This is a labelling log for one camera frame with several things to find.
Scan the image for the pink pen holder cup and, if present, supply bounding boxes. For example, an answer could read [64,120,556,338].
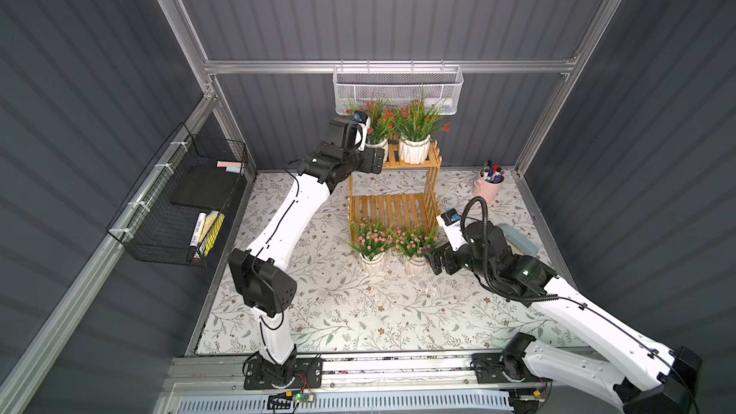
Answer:
[473,176,503,205]

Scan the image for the white marker in black basket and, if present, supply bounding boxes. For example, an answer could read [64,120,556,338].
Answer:
[185,213,206,263]

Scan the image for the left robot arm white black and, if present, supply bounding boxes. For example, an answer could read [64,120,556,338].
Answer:
[227,112,385,387]

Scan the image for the floral table mat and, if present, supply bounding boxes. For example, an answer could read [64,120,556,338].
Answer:
[195,169,584,356]

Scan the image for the pink flower pot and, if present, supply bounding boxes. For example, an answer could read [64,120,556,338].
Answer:
[348,220,395,275]
[394,227,438,276]

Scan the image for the pink blue sticky notes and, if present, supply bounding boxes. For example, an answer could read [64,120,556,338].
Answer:
[217,161,243,174]

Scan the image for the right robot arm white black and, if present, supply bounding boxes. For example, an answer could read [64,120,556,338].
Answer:
[425,197,703,413]

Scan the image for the black wire wall basket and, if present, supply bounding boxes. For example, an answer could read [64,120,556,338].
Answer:
[107,125,249,268]

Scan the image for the black notebook in basket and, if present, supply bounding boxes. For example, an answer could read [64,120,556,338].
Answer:
[170,166,241,210]

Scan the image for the pens in pink cup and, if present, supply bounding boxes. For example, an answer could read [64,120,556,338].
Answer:
[479,161,505,184]

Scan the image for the wooden two-tier plant rack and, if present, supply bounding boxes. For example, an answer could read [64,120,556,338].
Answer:
[347,140,442,243]

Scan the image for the red flower pot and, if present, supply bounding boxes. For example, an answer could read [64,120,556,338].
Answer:
[346,95,397,156]
[394,99,450,165]

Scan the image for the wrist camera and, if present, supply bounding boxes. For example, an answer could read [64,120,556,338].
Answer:
[353,110,371,151]
[437,208,466,251]

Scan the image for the yellow item in black basket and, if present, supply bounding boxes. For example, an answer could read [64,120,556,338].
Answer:
[197,211,225,259]

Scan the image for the white wire mesh basket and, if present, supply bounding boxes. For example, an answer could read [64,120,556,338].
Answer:
[332,61,464,116]

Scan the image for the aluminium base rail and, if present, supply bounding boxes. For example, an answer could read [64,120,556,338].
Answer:
[153,342,624,413]

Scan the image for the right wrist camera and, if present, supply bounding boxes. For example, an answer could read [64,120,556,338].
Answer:
[437,208,466,251]

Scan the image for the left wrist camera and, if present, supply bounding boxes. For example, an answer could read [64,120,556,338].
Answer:
[353,110,371,151]

